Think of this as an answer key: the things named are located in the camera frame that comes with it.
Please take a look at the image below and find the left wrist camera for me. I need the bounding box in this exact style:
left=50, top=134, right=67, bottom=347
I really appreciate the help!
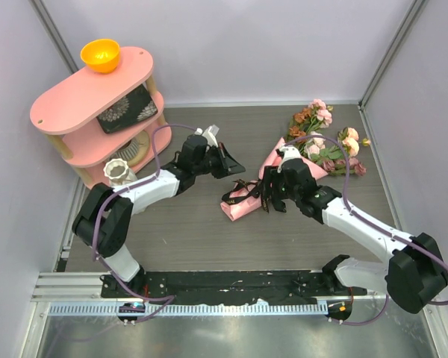
left=194, top=125, right=220, bottom=147

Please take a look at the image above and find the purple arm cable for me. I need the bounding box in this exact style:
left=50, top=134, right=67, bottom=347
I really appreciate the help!
left=91, top=123, right=201, bottom=325
left=283, top=134, right=448, bottom=327

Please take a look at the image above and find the striped round container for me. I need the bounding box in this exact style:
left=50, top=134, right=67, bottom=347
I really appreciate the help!
left=115, top=139, right=140, bottom=161

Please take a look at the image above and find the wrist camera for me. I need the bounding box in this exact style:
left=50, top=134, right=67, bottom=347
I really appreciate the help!
left=276, top=145, right=304, bottom=173
left=194, top=125, right=220, bottom=147

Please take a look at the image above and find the round wooden disc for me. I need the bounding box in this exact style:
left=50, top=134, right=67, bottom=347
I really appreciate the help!
left=128, top=131, right=150, bottom=167

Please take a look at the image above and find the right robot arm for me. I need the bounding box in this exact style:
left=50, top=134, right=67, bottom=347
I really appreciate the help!
left=261, top=159, right=448, bottom=313

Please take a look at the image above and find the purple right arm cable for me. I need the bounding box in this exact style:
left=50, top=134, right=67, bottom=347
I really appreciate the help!
left=283, top=134, right=448, bottom=327

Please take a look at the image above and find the white ribbed vase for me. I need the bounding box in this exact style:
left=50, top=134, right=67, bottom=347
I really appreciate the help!
left=103, top=158, right=137, bottom=187

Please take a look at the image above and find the orange plastic bowl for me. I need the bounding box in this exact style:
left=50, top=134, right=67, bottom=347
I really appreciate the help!
left=80, top=39, right=120, bottom=74

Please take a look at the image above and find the artificial flower bunch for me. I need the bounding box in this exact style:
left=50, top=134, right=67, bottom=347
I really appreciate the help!
left=287, top=98, right=372, bottom=176

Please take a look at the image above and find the black floral patterned tray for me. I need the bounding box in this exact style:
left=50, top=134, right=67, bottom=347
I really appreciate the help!
left=97, top=85, right=158, bottom=134

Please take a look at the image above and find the white slotted cable duct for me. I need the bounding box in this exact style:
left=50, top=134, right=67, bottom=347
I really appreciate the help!
left=49, top=301, right=328, bottom=317

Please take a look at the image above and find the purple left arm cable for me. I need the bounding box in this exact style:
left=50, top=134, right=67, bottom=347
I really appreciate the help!
left=91, top=123, right=201, bottom=325

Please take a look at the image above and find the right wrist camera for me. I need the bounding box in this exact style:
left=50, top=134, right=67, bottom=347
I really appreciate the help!
left=276, top=145, right=304, bottom=173

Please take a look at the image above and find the pink three-tier shelf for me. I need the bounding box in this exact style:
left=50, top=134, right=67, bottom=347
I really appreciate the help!
left=30, top=46, right=172, bottom=188

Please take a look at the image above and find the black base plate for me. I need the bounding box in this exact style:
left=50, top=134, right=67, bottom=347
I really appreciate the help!
left=100, top=268, right=354, bottom=306

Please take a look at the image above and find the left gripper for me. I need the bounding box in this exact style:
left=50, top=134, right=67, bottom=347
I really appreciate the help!
left=193, top=142, right=245, bottom=180

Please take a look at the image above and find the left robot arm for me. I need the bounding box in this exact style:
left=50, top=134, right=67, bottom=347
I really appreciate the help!
left=72, top=134, right=246, bottom=298

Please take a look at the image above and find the pink wrapping paper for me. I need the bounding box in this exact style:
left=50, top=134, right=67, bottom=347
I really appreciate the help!
left=219, top=136, right=334, bottom=223

